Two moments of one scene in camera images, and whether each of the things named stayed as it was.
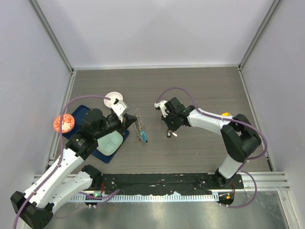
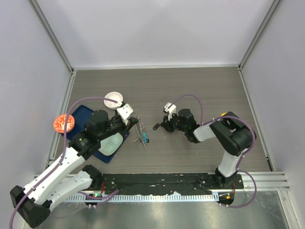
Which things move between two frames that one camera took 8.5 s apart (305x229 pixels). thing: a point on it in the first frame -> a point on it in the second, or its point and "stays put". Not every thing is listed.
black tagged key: [169, 133] -> [156, 126]
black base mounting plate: [157, 183] stays put
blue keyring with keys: [140, 130] stays put
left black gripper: [127, 120] stays put
